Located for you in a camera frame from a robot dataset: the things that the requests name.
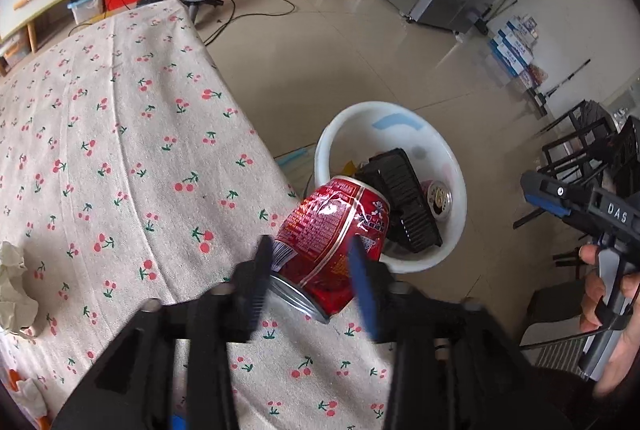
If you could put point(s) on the red drink can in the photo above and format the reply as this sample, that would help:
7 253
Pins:
330 230

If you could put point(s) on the black plastic food tray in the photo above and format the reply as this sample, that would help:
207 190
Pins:
405 195

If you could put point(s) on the small red can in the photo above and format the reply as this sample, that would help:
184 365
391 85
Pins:
439 200

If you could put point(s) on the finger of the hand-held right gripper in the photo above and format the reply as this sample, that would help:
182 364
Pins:
545 192

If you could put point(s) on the cherry print tablecloth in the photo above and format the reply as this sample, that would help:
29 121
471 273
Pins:
125 135

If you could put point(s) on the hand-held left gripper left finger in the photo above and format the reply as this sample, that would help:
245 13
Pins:
260 280

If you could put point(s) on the stack of blue white boxes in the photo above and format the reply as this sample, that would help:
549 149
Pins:
515 50

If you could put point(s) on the white patterned trash bin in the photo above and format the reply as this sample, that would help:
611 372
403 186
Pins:
345 135

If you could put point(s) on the crumpled white tissue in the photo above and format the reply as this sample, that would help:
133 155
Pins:
15 280

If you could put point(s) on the orange and white toy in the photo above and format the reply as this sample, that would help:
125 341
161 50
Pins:
20 395

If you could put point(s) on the clear storage box blue lid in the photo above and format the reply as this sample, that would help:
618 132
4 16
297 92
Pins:
85 7

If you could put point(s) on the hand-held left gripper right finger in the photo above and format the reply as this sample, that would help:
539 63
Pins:
362 290

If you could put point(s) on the person's right hand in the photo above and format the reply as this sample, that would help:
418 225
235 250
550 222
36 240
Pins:
620 345

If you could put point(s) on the black chair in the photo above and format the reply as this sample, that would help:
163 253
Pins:
580 145

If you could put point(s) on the black slatted floor appliance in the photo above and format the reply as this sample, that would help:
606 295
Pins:
555 345

